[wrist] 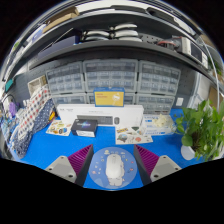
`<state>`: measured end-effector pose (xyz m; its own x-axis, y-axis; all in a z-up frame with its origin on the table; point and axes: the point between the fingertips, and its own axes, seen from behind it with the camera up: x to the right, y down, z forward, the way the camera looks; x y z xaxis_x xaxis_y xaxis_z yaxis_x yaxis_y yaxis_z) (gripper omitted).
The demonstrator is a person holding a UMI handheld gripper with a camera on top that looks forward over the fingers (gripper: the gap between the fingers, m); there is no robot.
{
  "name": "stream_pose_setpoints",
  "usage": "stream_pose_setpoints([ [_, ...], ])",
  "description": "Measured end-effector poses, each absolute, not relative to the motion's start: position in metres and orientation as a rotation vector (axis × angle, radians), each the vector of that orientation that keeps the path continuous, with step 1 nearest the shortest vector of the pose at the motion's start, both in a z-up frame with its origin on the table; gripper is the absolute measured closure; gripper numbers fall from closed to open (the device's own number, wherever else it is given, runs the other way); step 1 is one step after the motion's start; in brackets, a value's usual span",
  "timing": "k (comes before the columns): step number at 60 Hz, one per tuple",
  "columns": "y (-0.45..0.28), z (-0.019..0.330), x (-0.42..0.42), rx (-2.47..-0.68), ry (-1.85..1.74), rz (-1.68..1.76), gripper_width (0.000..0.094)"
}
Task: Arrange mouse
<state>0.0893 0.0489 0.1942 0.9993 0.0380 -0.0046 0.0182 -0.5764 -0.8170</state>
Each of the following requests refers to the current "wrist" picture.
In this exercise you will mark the white wicker basket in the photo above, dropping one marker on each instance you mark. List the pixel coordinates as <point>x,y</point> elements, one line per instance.
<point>36,85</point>

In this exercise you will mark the teal item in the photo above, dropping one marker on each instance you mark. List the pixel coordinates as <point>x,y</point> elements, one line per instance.
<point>9,85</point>

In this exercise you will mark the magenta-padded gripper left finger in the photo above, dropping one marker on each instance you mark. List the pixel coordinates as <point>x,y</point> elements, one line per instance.
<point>63,166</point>

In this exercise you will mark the white and blue tissue box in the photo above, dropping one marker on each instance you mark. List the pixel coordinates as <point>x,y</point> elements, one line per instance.
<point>153,128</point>

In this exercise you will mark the white computer mouse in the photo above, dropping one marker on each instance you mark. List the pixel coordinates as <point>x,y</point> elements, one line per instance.
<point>115,170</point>

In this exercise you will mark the long white keyboard box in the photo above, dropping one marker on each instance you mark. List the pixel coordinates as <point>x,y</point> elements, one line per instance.
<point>73,111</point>

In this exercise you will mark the green leafy plant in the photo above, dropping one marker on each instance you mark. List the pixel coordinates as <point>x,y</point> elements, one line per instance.
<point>203,130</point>

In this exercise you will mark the small yellow item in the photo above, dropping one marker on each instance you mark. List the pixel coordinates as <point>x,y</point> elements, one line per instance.
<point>52,116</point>

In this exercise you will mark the small purple item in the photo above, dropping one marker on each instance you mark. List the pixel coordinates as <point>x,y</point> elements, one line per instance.
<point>12,109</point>

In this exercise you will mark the yellow and blue box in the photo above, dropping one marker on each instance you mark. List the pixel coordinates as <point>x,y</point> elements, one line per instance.
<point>109,97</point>

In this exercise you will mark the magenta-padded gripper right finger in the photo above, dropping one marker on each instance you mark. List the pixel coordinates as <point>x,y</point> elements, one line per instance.
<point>163,166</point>

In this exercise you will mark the navy polka dot cloth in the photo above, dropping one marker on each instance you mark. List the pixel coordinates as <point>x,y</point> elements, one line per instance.
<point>25,140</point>

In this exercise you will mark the small black product box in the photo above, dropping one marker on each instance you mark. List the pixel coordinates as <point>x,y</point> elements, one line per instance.
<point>84,128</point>

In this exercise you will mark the white plant pot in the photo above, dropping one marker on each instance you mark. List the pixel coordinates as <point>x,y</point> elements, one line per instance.
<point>187,153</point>

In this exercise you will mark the cartoon sticker sheet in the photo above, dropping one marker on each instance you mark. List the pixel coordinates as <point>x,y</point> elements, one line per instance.
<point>133,136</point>

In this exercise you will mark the red blue checkered cloth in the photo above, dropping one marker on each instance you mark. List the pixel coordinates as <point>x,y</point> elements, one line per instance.
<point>33,106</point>

